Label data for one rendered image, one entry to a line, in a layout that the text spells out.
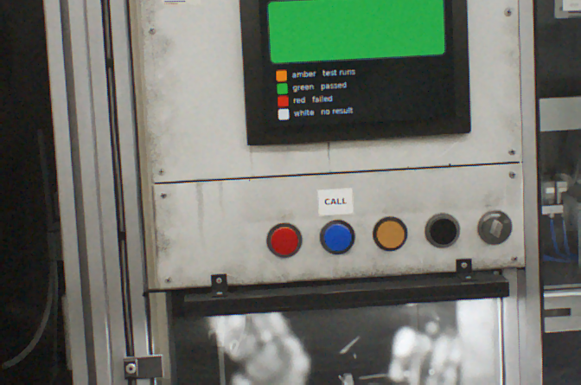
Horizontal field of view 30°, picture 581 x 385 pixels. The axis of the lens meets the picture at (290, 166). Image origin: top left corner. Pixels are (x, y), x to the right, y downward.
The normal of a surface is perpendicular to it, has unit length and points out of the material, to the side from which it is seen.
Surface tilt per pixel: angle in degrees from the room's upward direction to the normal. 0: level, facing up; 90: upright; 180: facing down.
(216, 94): 90
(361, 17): 90
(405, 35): 90
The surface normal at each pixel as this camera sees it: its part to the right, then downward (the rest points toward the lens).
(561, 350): 0.06, 0.12
